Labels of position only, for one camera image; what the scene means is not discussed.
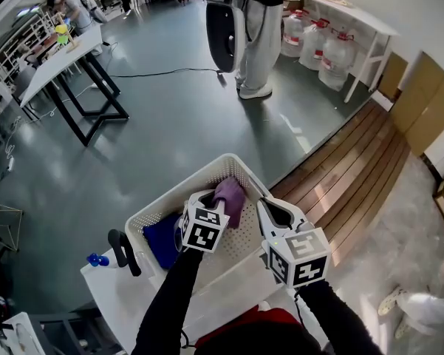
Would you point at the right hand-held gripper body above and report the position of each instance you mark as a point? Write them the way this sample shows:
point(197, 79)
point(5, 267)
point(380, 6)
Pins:
point(303, 257)

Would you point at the purple towel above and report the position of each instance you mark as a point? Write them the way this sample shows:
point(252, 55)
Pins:
point(232, 198)

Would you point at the wooden toy stand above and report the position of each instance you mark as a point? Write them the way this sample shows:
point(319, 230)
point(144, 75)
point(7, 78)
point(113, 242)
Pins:
point(72, 41)

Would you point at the blue towel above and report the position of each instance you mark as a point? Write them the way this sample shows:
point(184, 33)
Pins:
point(162, 239)

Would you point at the white side table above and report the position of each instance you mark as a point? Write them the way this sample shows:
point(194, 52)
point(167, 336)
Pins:
point(354, 13)

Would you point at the person's red and black clothing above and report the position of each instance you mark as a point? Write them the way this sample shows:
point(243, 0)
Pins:
point(266, 331)

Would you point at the white table with black legs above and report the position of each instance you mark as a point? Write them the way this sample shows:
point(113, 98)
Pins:
point(63, 61)

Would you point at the dark low table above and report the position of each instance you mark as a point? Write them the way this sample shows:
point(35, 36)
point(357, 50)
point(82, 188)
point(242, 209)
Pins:
point(77, 327)

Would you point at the white power strip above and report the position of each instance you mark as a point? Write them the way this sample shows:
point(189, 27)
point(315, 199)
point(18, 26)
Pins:
point(10, 163)

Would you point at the white shelf rack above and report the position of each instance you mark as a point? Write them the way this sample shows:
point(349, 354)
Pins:
point(18, 50)

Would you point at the person's left forearm black sleeve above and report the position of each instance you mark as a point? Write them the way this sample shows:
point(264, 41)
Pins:
point(170, 301)

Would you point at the person's right forearm black sleeve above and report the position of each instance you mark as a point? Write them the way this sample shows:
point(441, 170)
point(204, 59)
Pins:
point(336, 320)

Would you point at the white perforated plastic basket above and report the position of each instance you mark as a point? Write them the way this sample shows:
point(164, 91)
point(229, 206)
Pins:
point(240, 240)

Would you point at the blue spray bottle cap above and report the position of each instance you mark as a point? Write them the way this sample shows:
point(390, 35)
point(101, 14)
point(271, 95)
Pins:
point(96, 260)

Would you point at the light wooden cabinet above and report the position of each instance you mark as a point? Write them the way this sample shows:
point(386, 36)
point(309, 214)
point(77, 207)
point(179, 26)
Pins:
point(428, 105)

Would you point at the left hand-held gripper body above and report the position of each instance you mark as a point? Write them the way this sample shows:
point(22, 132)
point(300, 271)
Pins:
point(203, 231)

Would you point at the yellow and green toy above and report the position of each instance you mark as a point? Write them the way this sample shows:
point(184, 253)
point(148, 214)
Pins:
point(62, 33)

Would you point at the large clear water jug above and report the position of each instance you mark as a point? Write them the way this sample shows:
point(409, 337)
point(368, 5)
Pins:
point(313, 48)
point(292, 35)
point(336, 61)

